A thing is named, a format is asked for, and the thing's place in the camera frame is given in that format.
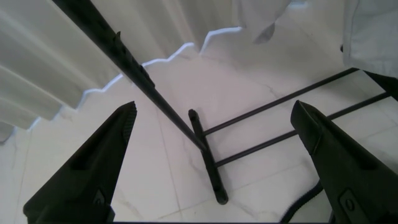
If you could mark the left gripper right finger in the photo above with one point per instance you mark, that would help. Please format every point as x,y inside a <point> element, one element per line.
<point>348,174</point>

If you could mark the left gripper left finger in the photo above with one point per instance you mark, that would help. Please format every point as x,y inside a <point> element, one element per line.
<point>84,174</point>

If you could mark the pale grey shorts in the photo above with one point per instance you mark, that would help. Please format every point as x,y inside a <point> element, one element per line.
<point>373,37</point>

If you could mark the black clothes rack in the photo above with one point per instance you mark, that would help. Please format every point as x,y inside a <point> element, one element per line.
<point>124,59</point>

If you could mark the white curtain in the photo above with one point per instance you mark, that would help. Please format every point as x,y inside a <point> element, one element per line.
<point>62,62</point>

